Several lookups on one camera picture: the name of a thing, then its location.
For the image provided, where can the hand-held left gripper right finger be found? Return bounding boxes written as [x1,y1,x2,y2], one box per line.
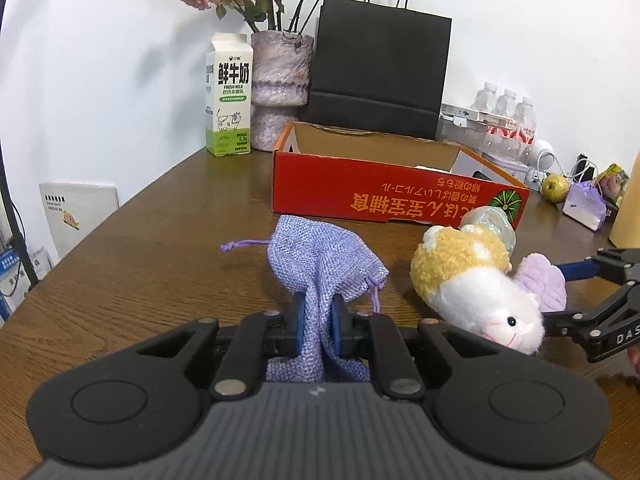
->
[331,294,502,402]

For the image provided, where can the purple burlap drawstring pouch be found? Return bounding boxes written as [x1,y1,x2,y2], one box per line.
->
[220,214,390,384]

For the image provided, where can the colourful snack packet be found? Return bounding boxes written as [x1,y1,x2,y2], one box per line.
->
[594,162,630,202]

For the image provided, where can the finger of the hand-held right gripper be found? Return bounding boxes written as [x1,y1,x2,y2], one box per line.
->
[540,309,607,347]
[554,247,640,287]

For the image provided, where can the mottled pink ceramic vase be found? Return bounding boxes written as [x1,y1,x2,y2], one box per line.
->
[249,30,316,152]

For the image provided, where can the white green milk carton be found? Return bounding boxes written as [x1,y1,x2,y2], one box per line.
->
[203,32,254,158]

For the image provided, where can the black paper shopping bag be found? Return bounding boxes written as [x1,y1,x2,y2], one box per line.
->
[305,0,454,140]

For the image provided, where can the red orange cardboard box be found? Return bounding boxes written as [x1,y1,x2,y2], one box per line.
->
[271,120,531,226]

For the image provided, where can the white panel with sticker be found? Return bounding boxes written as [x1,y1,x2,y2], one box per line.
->
[38,182,121,267]

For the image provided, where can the flat white carton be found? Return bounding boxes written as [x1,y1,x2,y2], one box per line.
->
[439,102,489,129]

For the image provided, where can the red label water bottle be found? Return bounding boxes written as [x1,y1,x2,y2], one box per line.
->
[494,88,518,127]
[472,81,499,117]
[512,96,537,147]

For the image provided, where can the white round device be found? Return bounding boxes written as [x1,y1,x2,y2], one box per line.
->
[529,138,556,172]

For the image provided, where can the water bottles pack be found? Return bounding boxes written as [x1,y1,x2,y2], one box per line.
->
[437,115,532,162]

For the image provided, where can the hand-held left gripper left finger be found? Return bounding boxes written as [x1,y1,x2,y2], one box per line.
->
[134,292,307,402]

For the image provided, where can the blue white packets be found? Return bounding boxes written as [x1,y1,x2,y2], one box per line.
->
[0,245,54,322]

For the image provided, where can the small purple gift pouch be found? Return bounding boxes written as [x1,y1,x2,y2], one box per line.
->
[562,181,609,232]

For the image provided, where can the yellow white plush toy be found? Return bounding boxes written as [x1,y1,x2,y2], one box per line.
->
[409,224,569,357]

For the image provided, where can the clear plastic ball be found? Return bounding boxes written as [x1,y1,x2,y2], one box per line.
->
[459,204,516,257]

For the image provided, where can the white floral tin box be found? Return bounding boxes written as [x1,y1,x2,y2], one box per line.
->
[488,154,532,181]

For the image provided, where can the yellow green pear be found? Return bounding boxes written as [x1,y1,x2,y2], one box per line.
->
[542,173,571,204]

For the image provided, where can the white cable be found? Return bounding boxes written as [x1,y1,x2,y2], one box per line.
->
[525,157,601,187]

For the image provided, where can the black tripod leg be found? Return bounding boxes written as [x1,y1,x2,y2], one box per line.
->
[0,150,42,292]

